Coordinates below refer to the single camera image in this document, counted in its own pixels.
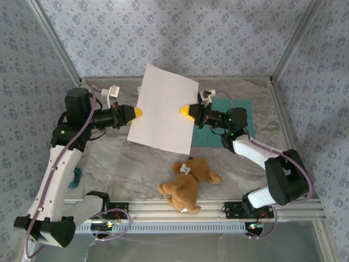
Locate teal mat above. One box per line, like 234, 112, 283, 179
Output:
190, 98, 257, 150

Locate teal small object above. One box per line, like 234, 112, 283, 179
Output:
67, 167, 83, 190

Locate brown teddy bear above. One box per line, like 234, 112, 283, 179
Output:
158, 156, 222, 215

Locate small circuit board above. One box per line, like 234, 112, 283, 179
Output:
91, 221, 115, 230
244, 221, 264, 236

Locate grey metal panel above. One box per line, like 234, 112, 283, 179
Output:
21, 221, 336, 262

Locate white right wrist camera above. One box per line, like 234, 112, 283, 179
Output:
198, 89, 216, 108

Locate aluminium side rail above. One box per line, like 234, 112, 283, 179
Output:
268, 79, 311, 200

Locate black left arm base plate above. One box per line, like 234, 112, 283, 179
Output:
103, 201, 129, 219

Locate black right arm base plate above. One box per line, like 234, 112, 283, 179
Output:
224, 201, 275, 219

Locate aluminium frame post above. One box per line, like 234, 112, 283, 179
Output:
27, 0, 82, 85
269, 0, 325, 84

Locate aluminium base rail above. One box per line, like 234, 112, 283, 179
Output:
62, 198, 327, 222

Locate grey slotted cable duct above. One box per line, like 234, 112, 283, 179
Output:
75, 221, 248, 235

